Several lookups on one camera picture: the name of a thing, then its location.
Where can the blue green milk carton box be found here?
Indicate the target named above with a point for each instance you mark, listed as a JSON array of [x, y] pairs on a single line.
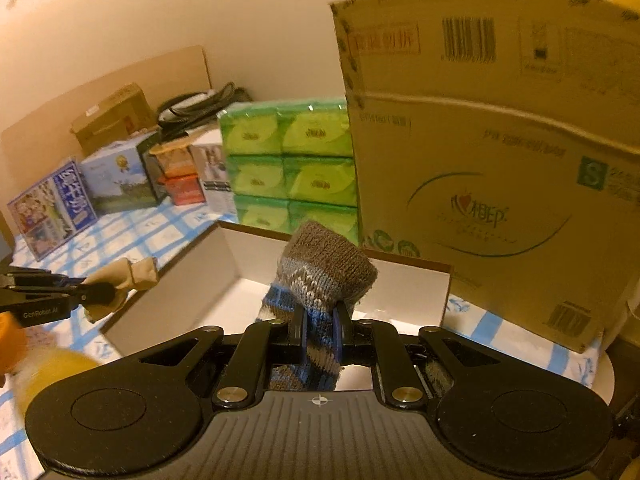
[[120, 175]]

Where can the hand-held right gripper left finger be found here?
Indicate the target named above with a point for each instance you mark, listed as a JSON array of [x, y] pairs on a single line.
[[298, 332]]

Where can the orange small boxes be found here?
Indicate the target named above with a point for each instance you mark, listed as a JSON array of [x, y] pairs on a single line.
[[172, 160]]

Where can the blue checked bed blanket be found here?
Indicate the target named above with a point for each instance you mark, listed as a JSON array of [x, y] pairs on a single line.
[[500, 332]]

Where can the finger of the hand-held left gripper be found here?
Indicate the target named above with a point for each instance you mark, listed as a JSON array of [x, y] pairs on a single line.
[[45, 278], [97, 294]]

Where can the orange juice bottle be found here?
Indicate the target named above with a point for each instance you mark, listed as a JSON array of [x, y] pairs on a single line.
[[55, 372]]

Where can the stack of green tissue packs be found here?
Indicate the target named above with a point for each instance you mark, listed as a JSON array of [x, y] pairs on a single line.
[[290, 160]]

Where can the red and black box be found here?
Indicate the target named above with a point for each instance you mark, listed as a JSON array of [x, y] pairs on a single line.
[[182, 190]]

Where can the large tan cardboard carton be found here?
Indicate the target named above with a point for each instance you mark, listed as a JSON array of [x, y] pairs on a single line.
[[475, 160]]

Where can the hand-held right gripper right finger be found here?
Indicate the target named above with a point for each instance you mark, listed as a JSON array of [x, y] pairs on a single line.
[[340, 330]]

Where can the brown cardboard box white inside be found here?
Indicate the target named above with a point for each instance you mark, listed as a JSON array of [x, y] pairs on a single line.
[[400, 290]]

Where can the wooden headboard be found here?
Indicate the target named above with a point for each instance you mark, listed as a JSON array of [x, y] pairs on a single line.
[[45, 125]]

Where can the beige stocking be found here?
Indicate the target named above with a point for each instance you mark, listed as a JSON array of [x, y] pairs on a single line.
[[120, 277]]

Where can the plain brown cardboard box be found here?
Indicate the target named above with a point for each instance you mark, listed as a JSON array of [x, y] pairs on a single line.
[[110, 120]]

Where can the small white product box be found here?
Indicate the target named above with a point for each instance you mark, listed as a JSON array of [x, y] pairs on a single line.
[[215, 180]]

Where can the grey blue knitted sock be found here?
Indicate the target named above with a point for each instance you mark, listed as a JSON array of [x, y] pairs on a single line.
[[325, 265]]

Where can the cartoon printed milk carton box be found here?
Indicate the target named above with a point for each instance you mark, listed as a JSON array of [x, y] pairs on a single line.
[[50, 210]]

